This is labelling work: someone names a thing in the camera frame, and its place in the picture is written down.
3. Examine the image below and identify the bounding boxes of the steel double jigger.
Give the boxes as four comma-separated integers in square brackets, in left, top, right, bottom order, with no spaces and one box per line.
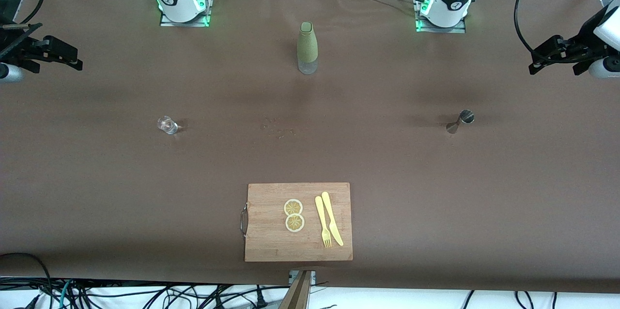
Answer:
[446,109,475,134]

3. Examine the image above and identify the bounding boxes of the small clear glass beaker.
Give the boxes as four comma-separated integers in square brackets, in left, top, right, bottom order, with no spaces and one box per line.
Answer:
[157,115,179,135]

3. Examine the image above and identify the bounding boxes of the brown table cover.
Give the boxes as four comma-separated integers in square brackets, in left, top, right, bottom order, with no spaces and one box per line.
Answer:
[0,0,620,295]

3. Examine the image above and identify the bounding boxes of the glass bottle with green sleeve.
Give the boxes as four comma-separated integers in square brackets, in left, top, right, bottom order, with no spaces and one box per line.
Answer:
[297,21,319,75]

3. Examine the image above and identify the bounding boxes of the yellow plastic fork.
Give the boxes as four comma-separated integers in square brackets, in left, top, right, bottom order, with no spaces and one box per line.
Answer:
[315,196,333,248]

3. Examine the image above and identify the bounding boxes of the wooden cutting board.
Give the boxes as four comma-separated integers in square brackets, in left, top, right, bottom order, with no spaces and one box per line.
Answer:
[241,183,354,263]

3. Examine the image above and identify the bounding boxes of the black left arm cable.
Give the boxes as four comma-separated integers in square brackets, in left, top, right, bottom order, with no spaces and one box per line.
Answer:
[514,0,550,55]

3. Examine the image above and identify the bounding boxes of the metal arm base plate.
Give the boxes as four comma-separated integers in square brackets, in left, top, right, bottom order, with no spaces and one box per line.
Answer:
[414,0,466,33]
[160,0,212,28]

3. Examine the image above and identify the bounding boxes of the teal floor cable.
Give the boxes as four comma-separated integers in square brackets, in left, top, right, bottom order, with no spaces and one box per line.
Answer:
[46,280,74,309]

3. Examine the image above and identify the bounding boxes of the small metal bracket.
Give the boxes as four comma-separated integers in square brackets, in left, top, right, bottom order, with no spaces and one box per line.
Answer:
[289,270,317,284]

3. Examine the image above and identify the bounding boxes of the wooden post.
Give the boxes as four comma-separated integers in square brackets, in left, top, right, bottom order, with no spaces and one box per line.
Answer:
[279,270,313,309]

